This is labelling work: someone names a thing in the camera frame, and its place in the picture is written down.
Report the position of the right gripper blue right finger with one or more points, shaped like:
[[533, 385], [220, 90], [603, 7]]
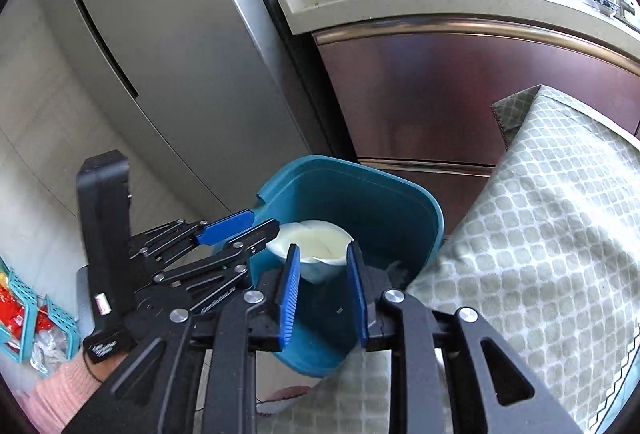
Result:
[[389, 319]]

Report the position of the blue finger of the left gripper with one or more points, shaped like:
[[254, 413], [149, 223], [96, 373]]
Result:
[[214, 274], [178, 238]]

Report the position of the white paper cup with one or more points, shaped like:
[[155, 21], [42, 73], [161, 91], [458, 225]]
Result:
[[322, 247]]

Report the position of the green patterned tablecloth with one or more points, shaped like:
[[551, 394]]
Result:
[[548, 253]]

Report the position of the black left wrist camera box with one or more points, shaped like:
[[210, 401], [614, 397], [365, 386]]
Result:
[[103, 200]]

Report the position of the silver refrigerator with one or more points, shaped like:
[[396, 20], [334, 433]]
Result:
[[215, 95]]

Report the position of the teal plastic basket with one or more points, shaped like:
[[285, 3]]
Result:
[[34, 329]]

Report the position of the pink left sleeve forearm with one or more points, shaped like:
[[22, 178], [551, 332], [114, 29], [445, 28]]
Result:
[[55, 400]]

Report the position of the maroon base cabinet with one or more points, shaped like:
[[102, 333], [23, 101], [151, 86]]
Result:
[[417, 94]]

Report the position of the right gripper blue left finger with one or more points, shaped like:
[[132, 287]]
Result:
[[259, 320]]

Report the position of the left hand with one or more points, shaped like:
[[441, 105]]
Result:
[[100, 371]]

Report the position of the beige kitchen countertop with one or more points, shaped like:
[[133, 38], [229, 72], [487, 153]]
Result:
[[571, 26]]

